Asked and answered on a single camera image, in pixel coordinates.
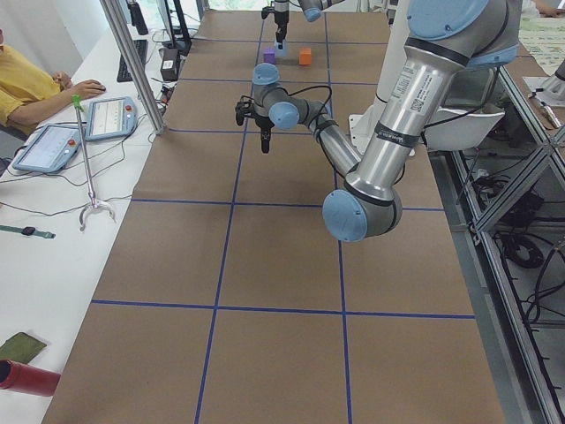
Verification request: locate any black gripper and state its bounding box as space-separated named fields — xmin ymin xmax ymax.
xmin=261 ymin=4 xmax=290 ymax=49

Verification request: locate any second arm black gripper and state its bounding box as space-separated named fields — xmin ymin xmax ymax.
xmin=235 ymin=99 xmax=275 ymax=154

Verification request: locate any light blue foam block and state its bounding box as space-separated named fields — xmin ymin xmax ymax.
xmin=274 ymin=41 xmax=288 ymax=58

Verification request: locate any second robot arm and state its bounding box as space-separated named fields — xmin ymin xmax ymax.
xmin=235 ymin=1 xmax=522 ymax=242

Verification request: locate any purple foam block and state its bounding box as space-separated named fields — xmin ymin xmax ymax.
xmin=263 ymin=48 xmax=276 ymax=64

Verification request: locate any orange foam block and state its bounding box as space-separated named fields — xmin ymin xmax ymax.
xmin=298 ymin=47 xmax=313 ymax=66

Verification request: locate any black power adapter box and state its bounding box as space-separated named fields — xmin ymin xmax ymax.
xmin=160 ymin=49 xmax=180 ymax=81

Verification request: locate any black keyboard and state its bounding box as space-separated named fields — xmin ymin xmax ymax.
xmin=116 ymin=38 xmax=149 ymax=84

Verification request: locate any teach pendant tablet far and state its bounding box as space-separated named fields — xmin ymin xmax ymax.
xmin=85 ymin=96 xmax=137 ymax=141

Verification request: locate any teach pendant tablet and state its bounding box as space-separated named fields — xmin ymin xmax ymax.
xmin=12 ymin=125 xmax=80 ymax=173
xmin=85 ymin=96 xmax=137 ymax=141

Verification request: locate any reacher grabber stick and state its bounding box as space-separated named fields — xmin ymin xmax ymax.
xmin=72 ymin=95 xmax=116 ymax=231

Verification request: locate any teach pendant tablet near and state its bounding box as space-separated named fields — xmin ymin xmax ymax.
xmin=12 ymin=125 xmax=80 ymax=173

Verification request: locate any white plastic chair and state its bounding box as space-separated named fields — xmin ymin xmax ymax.
xmin=424 ymin=104 xmax=505 ymax=151

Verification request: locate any person in yellow shirt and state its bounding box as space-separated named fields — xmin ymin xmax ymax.
xmin=1 ymin=42 xmax=106 ymax=136

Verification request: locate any green cloth pouch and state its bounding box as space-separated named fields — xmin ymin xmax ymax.
xmin=0 ymin=332 xmax=47 ymax=364

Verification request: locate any red bottle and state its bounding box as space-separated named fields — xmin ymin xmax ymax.
xmin=1 ymin=360 xmax=61 ymax=397

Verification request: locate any aluminium frame post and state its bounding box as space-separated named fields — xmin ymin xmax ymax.
xmin=100 ymin=0 xmax=165 ymax=135

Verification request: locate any green strap wristwatch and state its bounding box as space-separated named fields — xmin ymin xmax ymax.
xmin=0 ymin=224 xmax=56 ymax=239

